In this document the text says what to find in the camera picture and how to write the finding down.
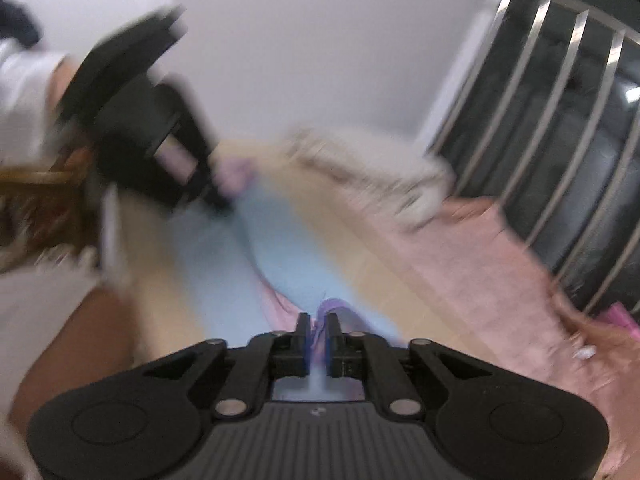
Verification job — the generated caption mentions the cream knitted fringed blanket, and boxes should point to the cream knitted fringed blanket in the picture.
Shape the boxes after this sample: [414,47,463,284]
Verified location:
[282,126,457,232]

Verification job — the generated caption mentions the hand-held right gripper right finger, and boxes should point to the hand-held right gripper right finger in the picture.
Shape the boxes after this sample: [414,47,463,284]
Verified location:
[323,312,494,419]

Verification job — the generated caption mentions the pink quilted jacket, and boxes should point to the pink quilted jacket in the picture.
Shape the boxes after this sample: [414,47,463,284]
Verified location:
[397,194,640,466]

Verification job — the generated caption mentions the person's left forearm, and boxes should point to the person's left forearm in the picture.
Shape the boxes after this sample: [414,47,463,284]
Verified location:
[47,55,81,128]

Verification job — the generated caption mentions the metal window bars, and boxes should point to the metal window bars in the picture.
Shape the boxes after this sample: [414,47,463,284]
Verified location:
[425,0,640,322]

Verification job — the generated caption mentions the person's bare leg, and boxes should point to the person's bare leg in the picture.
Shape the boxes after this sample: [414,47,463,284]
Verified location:
[9,282,147,463]

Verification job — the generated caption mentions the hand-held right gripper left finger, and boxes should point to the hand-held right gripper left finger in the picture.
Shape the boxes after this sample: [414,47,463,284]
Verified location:
[142,312,311,419]

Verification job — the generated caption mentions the pink purple blue child's garment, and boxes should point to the pink purple blue child's garment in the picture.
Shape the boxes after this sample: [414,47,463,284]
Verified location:
[167,157,403,402]

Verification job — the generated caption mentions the person's white shirt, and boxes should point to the person's white shirt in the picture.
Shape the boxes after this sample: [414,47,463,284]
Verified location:
[0,40,128,461]

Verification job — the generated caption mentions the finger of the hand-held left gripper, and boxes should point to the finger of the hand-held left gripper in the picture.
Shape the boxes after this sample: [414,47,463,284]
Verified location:
[197,150,239,217]

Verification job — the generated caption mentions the pink box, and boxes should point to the pink box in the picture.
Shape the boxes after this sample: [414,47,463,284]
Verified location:
[599,301,640,335]

